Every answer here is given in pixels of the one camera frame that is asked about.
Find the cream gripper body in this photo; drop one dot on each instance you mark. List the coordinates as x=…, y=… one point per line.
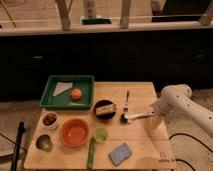
x=157, y=118

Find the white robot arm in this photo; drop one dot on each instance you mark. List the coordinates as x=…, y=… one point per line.
x=179, y=97

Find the green plastic cup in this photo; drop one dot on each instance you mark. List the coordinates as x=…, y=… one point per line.
x=100, y=135

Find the metal cup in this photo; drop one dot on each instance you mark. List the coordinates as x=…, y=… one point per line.
x=44, y=143

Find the brown bread slice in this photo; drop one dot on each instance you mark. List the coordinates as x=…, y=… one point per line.
x=107, y=109

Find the dark bowl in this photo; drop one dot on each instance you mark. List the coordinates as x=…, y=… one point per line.
x=103, y=117

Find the blue sponge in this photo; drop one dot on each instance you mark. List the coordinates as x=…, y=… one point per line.
x=119, y=154

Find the green stick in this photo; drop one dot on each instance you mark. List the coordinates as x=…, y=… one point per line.
x=90, y=154

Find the orange ball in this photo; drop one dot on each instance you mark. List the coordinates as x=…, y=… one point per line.
x=76, y=94

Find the orange bowl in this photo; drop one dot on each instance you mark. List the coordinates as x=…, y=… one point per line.
x=74, y=133

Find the green plastic tray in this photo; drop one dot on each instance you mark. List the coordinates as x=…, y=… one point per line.
x=63, y=101

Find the white paper piece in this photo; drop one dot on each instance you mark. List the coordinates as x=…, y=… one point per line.
x=61, y=87

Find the green block on shelf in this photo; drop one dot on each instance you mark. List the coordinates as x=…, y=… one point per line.
x=96, y=21

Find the black pole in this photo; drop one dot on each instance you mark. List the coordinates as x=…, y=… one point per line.
x=15, y=156

